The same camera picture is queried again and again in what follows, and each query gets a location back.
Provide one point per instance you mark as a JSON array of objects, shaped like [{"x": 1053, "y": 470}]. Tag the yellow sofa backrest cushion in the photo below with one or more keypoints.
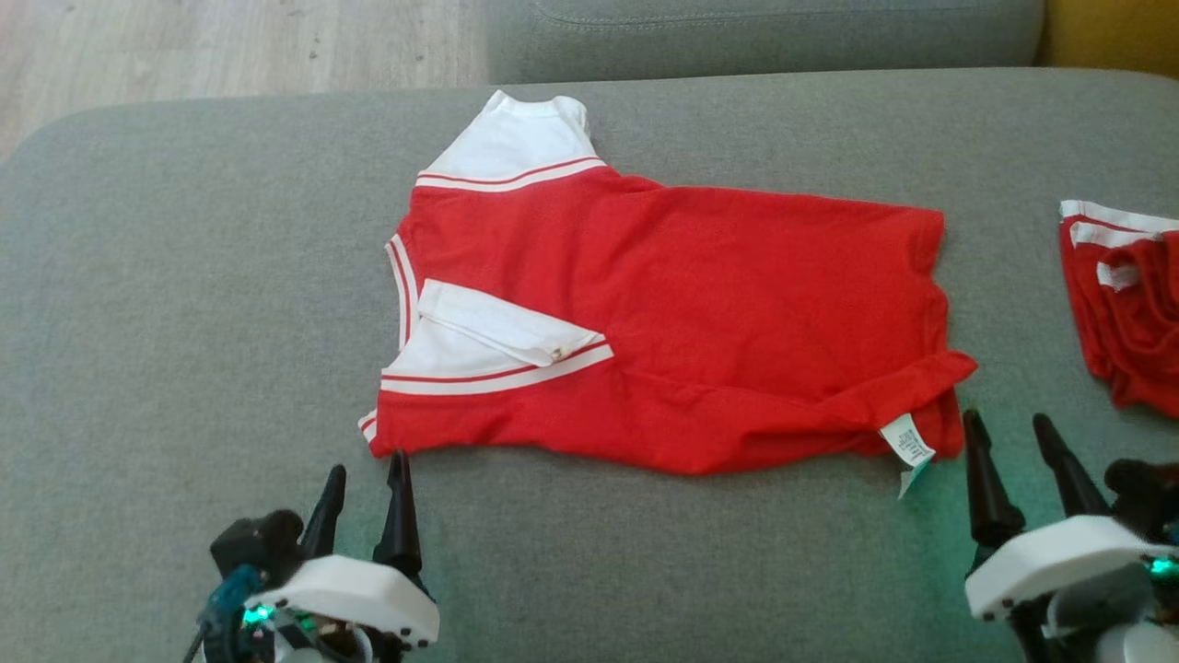
[{"x": 1114, "y": 32}]

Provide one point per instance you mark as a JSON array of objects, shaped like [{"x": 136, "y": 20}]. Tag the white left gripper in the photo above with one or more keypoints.
[{"x": 350, "y": 594}]

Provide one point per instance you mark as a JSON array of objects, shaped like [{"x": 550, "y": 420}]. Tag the red shorts white stripe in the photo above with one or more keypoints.
[{"x": 1142, "y": 331}]

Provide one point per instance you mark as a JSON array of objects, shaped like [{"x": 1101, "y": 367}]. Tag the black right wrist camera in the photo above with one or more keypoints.
[{"x": 1147, "y": 493}]

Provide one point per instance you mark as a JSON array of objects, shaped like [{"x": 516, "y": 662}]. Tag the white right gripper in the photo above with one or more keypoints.
[{"x": 1059, "y": 562}]

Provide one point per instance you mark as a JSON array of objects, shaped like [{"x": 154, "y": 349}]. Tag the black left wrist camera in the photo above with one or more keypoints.
[{"x": 256, "y": 543}]

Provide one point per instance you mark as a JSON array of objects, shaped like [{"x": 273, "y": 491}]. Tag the grey sofa seat cushion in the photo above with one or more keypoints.
[{"x": 737, "y": 46}]

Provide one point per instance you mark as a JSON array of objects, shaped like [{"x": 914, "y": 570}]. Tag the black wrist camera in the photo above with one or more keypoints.
[
  {"x": 256, "y": 543},
  {"x": 1147, "y": 493}
]

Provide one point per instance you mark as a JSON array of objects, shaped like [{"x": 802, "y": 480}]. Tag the red shirt white trim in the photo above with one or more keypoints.
[{"x": 691, "y": 304}]

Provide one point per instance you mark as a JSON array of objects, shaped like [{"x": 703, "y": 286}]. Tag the wide grey sofa seat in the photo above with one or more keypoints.
[{"x": 184, "y": 322}]

